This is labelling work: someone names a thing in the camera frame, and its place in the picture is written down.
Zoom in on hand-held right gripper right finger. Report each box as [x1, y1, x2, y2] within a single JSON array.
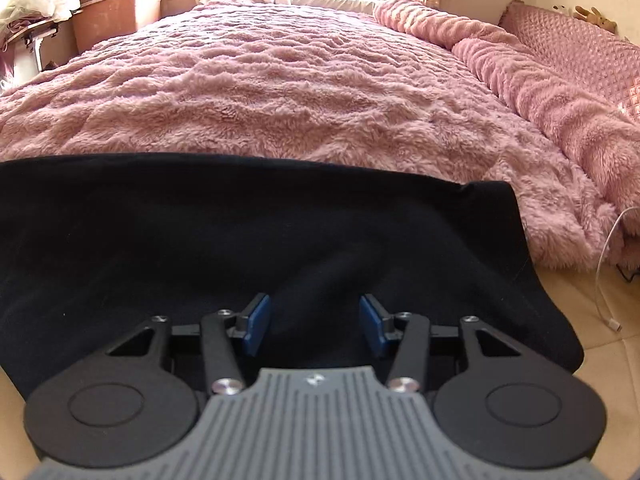
[[358, 293, 524, 394]]

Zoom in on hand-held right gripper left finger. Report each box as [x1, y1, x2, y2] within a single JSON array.
[[105, 293, 273, 397]]

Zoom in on black pants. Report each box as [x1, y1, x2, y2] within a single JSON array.
[[0, 152, 586, 403]]

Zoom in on pink fluffy blanket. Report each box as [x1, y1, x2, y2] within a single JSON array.
[[0, 0, 626, 272]]

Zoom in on pink rolled comforter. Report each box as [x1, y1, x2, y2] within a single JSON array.
[[372, 0, 640, 241]]

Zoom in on pink plastic tub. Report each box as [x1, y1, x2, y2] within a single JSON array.
[[71, 0, 167, 54]]

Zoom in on pink quilted headboard cushion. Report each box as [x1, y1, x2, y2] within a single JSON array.
[[499, 1, 640, 126]]

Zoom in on white desk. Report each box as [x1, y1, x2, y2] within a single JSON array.
[[0, 17, 63, 93]]

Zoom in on brown stuffed toy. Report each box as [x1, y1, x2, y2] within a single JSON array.
[[573, 5, 618, 32]]

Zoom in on white cloth pile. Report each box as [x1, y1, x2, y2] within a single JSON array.
[[0, 0, 82, 25]]

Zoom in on beige upholstered bed frame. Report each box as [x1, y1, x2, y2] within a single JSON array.
[[0, 237, 640, 461]]

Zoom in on white charging cable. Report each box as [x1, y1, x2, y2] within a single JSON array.
[[594, 207, 640, 334]]

